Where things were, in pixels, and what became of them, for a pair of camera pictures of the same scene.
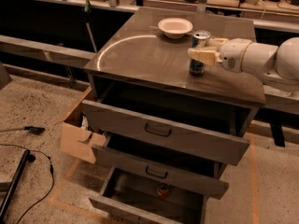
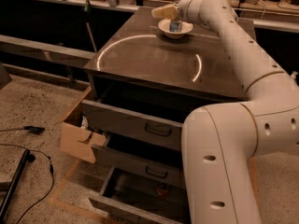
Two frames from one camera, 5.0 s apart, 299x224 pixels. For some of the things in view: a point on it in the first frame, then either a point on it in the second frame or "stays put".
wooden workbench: [276, 7] stays put
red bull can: [198, 37] -> [175, 26]
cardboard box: [77, 136] stays put
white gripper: [233, 54] -> [180, 10]
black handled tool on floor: [37, 131] stays put
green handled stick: [87, 12] stays put
